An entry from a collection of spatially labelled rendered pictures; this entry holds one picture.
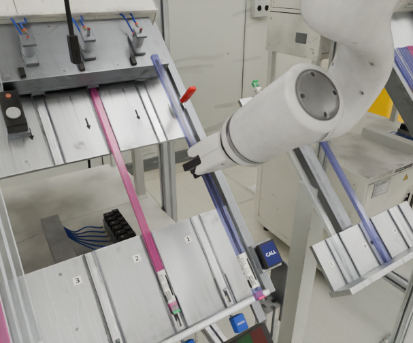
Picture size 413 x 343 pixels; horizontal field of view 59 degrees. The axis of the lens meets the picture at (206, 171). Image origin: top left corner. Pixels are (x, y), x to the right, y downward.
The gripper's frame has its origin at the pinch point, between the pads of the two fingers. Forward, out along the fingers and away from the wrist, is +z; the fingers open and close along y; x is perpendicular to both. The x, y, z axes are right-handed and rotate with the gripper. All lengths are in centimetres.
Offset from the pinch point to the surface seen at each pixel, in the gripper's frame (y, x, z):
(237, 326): 0.9, 30.4, 5.7
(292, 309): -34, 45, 39
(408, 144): -119, 9, 40
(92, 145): 14.8, -12.1, 14.0
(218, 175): -8.7, 1.3, 10.5
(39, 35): 19.0, -35.9, 11.8
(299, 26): -85, -51, 42
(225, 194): -8.3, 6.0, 9.8
